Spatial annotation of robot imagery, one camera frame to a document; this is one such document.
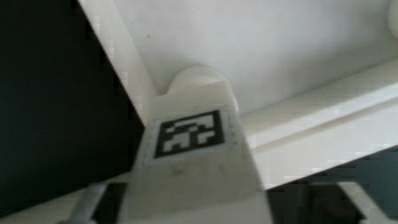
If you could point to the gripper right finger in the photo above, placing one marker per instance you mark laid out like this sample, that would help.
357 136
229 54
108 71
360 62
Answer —
325 203

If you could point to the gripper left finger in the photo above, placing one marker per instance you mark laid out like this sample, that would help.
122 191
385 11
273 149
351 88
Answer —
99 206

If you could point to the white square tabletop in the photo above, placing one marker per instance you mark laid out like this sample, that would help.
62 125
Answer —
305 51

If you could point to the white front fence bar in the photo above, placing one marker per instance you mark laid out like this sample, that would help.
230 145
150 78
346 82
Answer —
69 146

